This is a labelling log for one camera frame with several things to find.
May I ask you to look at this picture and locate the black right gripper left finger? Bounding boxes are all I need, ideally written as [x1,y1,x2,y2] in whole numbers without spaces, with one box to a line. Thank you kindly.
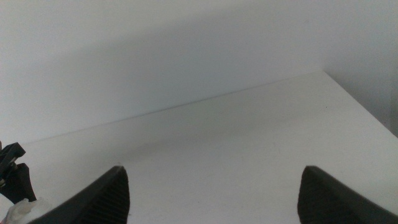
[27,165,131,224]

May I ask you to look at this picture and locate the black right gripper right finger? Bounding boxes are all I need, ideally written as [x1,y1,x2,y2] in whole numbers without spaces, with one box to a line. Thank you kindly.
[297,165,398,224]

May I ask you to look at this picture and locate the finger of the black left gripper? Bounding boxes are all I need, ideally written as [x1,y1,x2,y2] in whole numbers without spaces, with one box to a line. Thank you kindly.
[0,163,37,205]

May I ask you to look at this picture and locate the white shoe with striped straps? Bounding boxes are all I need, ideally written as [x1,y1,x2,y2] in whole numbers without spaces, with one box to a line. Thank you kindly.
[0,197,54,224]

